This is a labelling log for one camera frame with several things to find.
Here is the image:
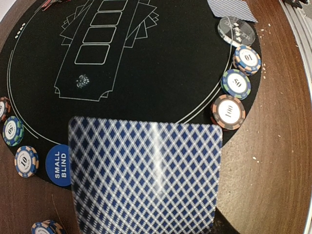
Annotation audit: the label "blue white chips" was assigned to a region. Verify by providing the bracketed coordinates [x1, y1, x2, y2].
[14, 146, 39, 178]
[233, 45, 261, 76]

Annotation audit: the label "blue card deck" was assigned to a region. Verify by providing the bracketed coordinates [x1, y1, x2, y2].
[68, 117, 223, 234]

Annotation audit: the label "red black all-in triangle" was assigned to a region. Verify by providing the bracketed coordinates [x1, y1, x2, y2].
[41, 0, 62, 11]

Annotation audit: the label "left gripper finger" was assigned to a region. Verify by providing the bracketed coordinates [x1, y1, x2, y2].
[213, 208, 239, 234]

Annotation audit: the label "blue card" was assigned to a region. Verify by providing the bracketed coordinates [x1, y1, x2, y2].
[207, 0, 258, 22]

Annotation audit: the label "red black chips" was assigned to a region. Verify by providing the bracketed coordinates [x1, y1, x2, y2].
[211, 95, 246, 131]
[0, 97, 11, 122]

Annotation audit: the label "round black poker mat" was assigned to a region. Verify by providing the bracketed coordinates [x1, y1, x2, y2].
[0, 0, 234, 181]

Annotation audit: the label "aluminium front rail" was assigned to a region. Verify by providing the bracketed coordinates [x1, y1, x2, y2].
[277, 0, 312, 234]

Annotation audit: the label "blue small blind button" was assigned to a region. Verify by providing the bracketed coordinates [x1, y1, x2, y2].
[45, 144, 71, 187]

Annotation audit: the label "green white chips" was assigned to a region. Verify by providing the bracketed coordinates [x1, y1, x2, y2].
[2, 116, 24, 147]
[221, 69, 251, 100]

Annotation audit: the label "blue white chip stack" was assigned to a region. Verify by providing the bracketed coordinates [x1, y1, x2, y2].
[31, 220, 66, 234]

